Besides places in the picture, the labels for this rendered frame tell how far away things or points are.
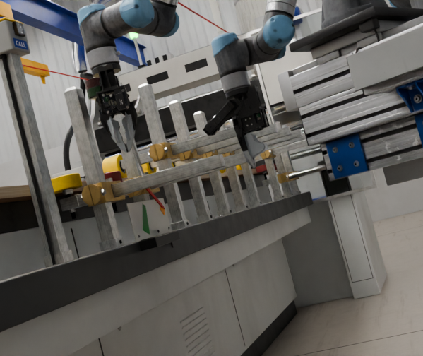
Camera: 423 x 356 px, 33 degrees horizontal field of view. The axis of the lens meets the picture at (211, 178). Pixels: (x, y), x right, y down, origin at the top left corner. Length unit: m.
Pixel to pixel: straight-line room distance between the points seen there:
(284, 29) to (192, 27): 9.54
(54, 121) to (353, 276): 8.25
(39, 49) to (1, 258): 10.62
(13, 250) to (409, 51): 1.00
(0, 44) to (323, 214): 3.27
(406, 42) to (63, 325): 0.86
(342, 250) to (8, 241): 2.97
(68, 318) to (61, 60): 10.65
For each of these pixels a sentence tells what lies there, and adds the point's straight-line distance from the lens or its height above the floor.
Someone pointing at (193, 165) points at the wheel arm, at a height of 0.84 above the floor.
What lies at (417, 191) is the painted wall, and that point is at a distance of 10.72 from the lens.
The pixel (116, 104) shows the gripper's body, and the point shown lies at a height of 1.03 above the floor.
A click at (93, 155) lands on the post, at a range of 1.76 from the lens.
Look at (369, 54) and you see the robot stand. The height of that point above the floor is 0.94.
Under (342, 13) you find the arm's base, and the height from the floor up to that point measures 1.06.
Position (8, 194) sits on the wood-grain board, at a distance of 1.70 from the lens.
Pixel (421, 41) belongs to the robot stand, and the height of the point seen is 0.92.
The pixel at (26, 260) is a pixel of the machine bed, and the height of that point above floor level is 0.73.
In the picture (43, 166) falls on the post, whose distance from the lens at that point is 1.54.
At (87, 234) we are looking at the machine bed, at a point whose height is 0.75.
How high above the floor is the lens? 0.72
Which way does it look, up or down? 3 degrees up
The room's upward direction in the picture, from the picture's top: 15 degrees counter-clockwise
